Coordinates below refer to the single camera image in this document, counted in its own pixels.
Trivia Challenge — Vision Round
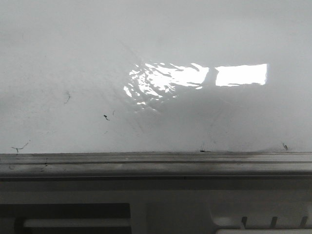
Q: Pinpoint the white whiteboard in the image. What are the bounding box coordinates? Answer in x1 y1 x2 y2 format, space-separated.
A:
0 0 312 154

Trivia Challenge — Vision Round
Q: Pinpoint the white plastic appliance housing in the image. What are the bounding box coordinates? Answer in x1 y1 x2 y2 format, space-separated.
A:
0 178 312 234

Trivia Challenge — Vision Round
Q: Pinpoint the grey aluminium whiteboard frame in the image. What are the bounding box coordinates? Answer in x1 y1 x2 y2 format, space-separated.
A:
0 152 312 180

